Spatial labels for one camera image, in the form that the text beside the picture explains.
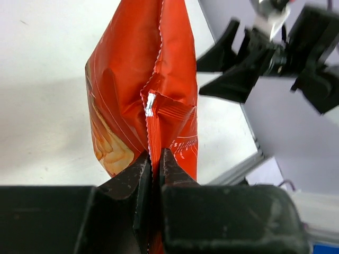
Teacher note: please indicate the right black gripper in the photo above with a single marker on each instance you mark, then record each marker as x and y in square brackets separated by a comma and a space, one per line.
[257, 56]

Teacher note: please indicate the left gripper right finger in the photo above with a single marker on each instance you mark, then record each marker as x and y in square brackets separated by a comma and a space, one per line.
[226, 218]

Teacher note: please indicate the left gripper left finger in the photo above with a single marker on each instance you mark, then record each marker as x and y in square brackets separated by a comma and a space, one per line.
[79, 217]

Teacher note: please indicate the red chips bag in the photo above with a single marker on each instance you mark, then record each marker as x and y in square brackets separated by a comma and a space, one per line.
[142, 98]

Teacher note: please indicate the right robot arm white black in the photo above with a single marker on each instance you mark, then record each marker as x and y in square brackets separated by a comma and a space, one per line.
[313, 37]

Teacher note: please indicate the aluminium right side rail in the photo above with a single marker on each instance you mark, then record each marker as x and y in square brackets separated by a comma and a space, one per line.
[237, 173]

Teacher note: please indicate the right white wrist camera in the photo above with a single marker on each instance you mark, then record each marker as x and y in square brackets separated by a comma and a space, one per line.
[270, 16]

